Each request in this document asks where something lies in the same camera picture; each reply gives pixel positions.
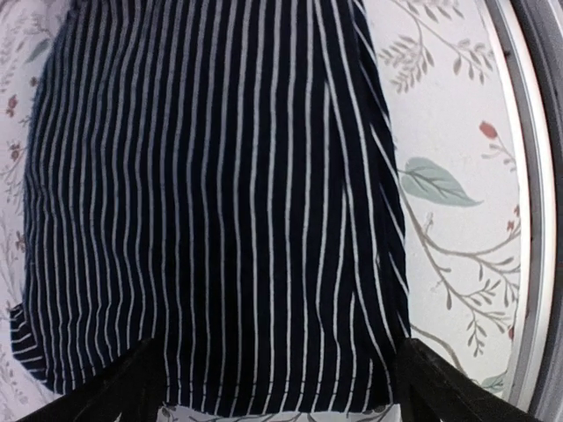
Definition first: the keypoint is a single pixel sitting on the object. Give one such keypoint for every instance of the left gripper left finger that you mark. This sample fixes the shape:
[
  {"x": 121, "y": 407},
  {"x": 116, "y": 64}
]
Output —
[{"x": 130, "y": 389}]

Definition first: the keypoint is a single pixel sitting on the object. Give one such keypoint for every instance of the front aluminium rail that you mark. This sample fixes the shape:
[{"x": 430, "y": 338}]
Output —
[{"x": 527, "y": 41}]

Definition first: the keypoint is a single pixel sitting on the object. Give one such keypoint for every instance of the navy striped underwear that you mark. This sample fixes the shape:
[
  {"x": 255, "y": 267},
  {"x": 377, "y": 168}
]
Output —
[{"x": 218, "y": 176}]

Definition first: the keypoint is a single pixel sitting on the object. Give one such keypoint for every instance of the floral tablecloth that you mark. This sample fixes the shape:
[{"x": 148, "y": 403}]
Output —
[{"x": 460, "y": 162}]

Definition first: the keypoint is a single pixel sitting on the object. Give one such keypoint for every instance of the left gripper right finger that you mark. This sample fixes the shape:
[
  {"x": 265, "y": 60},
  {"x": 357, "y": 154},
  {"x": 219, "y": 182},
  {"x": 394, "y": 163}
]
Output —
[{"x": 428, "y": 388}]

